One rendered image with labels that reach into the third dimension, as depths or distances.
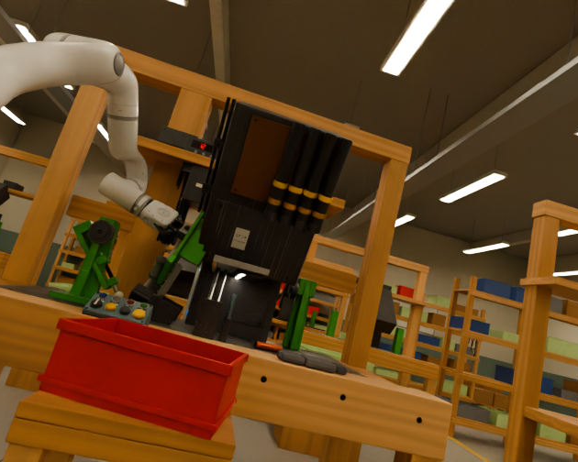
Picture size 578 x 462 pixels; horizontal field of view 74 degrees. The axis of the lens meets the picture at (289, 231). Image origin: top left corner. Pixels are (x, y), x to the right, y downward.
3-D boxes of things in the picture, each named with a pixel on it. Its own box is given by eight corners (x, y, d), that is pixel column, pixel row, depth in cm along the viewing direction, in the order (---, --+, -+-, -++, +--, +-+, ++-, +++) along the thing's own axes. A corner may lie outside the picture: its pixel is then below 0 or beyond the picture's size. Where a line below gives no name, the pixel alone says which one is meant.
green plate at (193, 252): (188, 279, 121) (224, 223, 126) (165, 266, 120) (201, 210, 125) (190, 281, 132) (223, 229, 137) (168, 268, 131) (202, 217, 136)
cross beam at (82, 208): (353, 294, 179) (358, 275, 180) (65, 214, 160) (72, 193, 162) (350, 293, 183) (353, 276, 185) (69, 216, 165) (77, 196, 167)
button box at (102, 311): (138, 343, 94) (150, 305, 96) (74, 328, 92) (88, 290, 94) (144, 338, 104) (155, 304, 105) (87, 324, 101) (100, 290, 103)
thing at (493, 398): (491, 408, 977) (494, 379, 992) (514, 418, 898) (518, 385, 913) (448, 398, 962) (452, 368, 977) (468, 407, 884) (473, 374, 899)
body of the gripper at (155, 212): (138, 204, 127) (168, 224, 128) (154, 192, 136) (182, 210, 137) (131, 220, 131) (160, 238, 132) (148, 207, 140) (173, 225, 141)
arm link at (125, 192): (140, 207, 139) (127, 216, 131) (108, 187, 138) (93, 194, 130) (150, 189, 136) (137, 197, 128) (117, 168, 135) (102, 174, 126)
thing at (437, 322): (472, 412, 820) (487, 308, 865) (329, 376, 791) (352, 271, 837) (458, 404, 873) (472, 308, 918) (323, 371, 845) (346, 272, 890)
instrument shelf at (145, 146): (343, 209, 162) (345, 200, 163) (127, 142, 149) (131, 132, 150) (326, 220, 186) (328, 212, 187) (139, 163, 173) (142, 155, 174)
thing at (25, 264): (366, 369, 165) (408, 164, 185) (0, 278, 144) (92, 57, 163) (358, 365, 174) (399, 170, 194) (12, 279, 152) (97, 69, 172)
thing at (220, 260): (267, 280, 108) (270, 269, 109) (211, 264, 106) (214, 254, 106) (252, 283, 146) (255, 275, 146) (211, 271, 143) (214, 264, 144)
